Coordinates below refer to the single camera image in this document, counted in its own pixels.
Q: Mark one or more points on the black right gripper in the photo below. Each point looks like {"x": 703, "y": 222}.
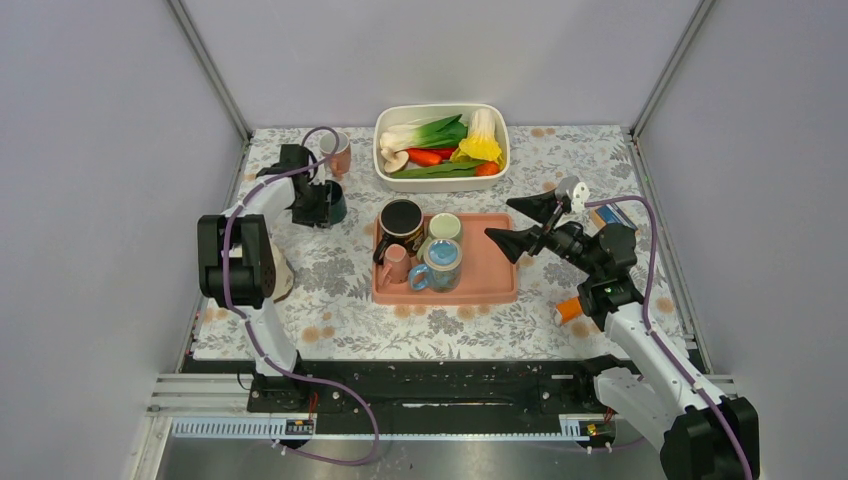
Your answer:
{"x": 516, "y": 242}

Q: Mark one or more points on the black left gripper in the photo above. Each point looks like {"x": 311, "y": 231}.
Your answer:
{"x": 321, "y": 214}

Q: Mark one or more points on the large pink mug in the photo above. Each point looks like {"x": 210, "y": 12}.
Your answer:
{"x": 336, "y": 148}

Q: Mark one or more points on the blue patterned mug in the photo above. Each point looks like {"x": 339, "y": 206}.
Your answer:
{"x": 440, "y": 269}

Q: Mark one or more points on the dark teal mug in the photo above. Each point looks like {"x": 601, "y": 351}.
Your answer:
{"x": 337, "y": 206}

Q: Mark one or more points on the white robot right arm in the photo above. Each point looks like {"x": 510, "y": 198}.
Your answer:
{"x": 698, "y": 431}

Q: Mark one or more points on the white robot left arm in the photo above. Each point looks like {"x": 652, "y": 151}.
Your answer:
{"x": 239, "y": 269}

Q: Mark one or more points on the light green mug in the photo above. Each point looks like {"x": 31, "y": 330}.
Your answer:
{"x": 441, "y": 226}

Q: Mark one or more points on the black mug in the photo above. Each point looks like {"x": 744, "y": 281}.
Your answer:
{"x": 401, "y": 222}

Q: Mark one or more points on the small pink mug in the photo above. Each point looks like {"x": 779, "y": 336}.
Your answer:
{"x": 395, "y": 267}

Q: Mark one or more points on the pink rectangular tray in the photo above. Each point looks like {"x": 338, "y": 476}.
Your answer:
{"x": 487, "y": 277}

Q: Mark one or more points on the orange blue box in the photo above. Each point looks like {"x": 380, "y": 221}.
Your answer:
{"x": 604, "y": 215}

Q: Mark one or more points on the yellow napa cabbage toy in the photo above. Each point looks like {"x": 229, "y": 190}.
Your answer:
{"x": 480, "y": 142}

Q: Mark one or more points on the orange white marker box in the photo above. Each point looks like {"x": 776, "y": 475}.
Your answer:
{"x": 569, "y": 310}

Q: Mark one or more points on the mushroom toy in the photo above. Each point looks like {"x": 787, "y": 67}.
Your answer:
{"x": 394, "y": 161}

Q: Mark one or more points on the white rectangular basin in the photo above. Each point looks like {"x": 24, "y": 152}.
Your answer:
{"x": 419, "y": 114}

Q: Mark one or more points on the green bok choy toy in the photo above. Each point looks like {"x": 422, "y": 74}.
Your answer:
{"x": 444, "y": 132}

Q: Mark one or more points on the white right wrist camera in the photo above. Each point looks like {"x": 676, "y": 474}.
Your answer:
{"x": 572, "y": 194}

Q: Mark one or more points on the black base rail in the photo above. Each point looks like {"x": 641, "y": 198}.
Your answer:
{"x": 494, "y": 398}

